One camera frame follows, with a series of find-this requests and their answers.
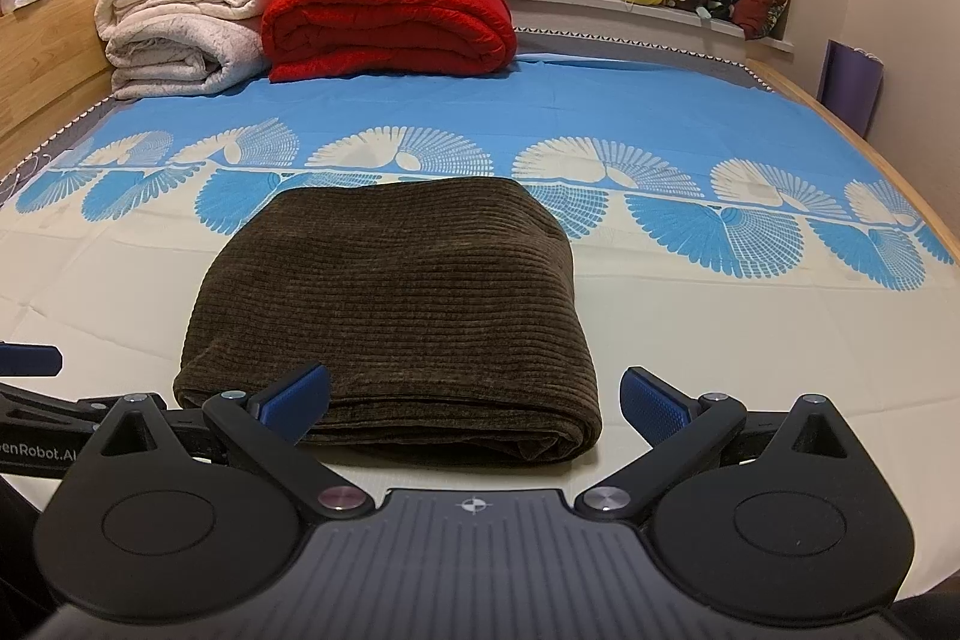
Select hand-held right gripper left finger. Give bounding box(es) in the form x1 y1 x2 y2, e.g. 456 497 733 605
90 362 377 522

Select wooden bed frame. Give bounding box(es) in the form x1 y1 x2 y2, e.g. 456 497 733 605
0 0 960 221

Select red folded blanket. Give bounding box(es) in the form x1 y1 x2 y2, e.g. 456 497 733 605
261 0 518 84

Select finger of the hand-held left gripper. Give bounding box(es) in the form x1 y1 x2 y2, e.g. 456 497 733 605
0 344 63 378

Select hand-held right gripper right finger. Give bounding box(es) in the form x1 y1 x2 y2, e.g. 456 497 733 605
574 366 850 522

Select brown corduroy pants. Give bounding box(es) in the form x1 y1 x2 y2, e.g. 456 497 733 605
172 175 605 470

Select white window sill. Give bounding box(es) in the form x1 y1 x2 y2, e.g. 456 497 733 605
501 0 794 60

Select blue and white printed bedsheet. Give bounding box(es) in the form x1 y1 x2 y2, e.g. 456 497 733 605
0 51 960 611

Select cream folded blanket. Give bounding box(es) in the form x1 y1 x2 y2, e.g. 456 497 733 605
96 0 290 101

